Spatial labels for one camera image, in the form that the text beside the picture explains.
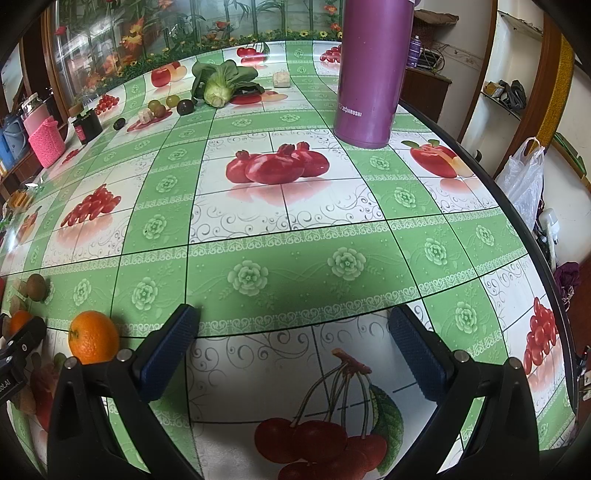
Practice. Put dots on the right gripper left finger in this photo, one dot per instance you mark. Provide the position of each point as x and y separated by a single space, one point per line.
161 352

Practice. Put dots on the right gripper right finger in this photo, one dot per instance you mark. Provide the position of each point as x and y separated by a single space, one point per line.
427 356

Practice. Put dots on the orange tangerine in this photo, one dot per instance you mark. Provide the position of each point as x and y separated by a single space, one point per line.
18 320
93 338

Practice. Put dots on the brown longan fruit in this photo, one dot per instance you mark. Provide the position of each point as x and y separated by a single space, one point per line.
36 287

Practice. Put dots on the white plastic bag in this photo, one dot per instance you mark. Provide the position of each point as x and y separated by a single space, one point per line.
522 179

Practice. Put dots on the pink knit-sleeved bottle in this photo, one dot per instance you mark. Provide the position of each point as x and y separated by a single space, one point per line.
43 133

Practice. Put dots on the black jar with cork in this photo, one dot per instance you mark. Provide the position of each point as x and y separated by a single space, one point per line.
87 126

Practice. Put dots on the small dark olive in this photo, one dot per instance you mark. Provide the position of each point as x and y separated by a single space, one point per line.
119 123

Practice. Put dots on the dark plum fruit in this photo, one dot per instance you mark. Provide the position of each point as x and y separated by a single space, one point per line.
184 107

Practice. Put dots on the green bok choy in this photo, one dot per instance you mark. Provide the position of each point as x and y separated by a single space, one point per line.
217 85

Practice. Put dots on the white cake piece far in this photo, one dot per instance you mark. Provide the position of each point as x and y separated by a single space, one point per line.
281 79

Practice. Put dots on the purple thermos bottle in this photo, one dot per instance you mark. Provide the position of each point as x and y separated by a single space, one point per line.
375 51

